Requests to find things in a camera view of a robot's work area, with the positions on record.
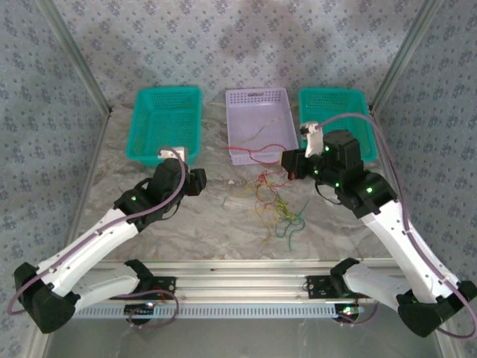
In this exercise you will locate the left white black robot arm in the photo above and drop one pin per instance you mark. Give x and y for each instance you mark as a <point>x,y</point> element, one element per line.
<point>85,242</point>

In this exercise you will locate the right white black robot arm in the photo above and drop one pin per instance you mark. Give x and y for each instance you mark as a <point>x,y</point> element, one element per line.
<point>402,238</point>

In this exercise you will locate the teal plastic basket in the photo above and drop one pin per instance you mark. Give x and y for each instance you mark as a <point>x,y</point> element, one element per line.
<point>164,119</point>
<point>335,108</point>

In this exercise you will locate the lilac plastic basket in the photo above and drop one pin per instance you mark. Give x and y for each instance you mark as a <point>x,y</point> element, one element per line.
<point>261,115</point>

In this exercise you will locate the black controller board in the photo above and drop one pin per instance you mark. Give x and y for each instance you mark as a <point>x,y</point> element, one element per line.
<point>346,311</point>
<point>138,308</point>

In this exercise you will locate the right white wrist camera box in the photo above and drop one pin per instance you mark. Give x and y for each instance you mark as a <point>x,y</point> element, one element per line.
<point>313,143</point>

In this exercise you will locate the aluminium table side rail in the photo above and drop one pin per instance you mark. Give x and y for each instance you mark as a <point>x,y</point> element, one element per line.
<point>381,138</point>
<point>95,160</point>

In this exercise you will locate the aluminium mounting rail frame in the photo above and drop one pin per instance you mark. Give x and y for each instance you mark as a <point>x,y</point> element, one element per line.
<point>238,279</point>

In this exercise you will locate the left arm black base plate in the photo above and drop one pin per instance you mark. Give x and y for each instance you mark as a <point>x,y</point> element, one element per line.
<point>165,285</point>

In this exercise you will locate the aluminium corner post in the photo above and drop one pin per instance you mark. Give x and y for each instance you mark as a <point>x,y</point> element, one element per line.
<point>80,61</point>
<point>406,56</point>

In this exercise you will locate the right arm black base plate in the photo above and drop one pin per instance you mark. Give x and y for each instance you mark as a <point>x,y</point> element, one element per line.
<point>318,287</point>

